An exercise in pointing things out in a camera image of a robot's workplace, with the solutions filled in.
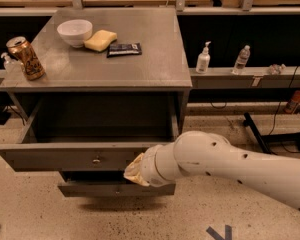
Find grey drawer cabinet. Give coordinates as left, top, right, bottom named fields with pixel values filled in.
left=0, top=7, right=193, bottom=185

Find white bowl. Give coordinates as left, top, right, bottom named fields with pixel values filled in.
left=57, top=19, right=93, bottom=48

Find clear water bottle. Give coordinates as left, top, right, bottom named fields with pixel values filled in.
left=232, top=45, right=250, bottom=75

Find grey top drawer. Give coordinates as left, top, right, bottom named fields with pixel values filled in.
left=0, top=92, right=179, bottom=171

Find grey shelf rail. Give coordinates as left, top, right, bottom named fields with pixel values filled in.
left=189, top=66, right=300, bottom=89

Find white pump lotion bottle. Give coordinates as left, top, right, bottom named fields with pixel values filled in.
left=196, top=41, right=210, bottom=73

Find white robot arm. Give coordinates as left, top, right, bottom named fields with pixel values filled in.
left=124, top=131, right=300, bottom=211

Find crumpled clear plastic wrap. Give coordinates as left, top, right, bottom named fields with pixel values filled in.
left=268, top=64, right=286, bottom=75

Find black stand base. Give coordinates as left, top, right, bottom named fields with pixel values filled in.
left=243, top=113, right=300, bottom=154

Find dark snack bar packet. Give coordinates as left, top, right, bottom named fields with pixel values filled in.
left=107, top=43, right=142, bottom=57

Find orange spray bottle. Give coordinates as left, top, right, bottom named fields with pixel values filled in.
left=284, top=90, right=300, bottom=114

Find orange drink can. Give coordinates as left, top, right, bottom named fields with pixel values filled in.
left=6, top=36, right=45, bottom=81

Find small clear sanitizer bottle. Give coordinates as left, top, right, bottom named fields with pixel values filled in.
left=1, top=52, right=17, bottom=72

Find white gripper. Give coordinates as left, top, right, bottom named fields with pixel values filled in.
left=123, top=145, right=165, bottom=187

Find yellow sponge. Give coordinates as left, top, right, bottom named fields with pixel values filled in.
left=84, top=30, right=117, bottom=52

